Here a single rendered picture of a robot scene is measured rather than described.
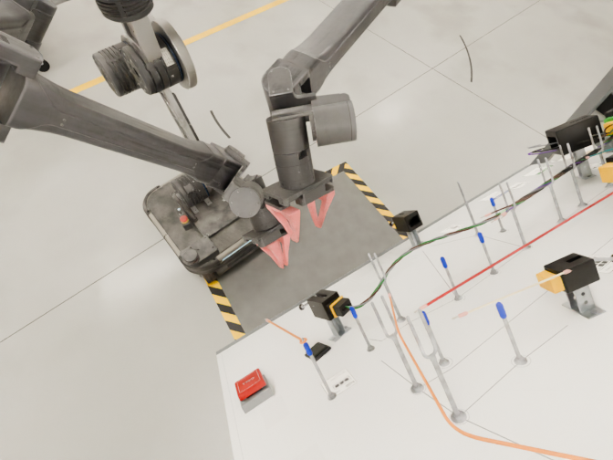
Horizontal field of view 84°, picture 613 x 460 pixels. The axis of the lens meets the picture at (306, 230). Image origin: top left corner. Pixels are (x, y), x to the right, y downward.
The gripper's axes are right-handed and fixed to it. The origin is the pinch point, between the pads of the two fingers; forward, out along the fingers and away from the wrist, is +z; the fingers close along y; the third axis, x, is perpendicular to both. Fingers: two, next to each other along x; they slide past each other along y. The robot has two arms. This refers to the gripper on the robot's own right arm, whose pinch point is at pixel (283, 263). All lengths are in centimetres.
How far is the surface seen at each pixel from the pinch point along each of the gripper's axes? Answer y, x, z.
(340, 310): -1.5, -18.2, 6.0
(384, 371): -4.8, -29.5, 11.4
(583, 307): 15, -49, 7
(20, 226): -57, 204, -24
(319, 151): 118, 128, 0
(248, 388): -20.7, -12.6, 10.6
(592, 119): 72, -35, -3
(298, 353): -8.4, -8.7, 14.7
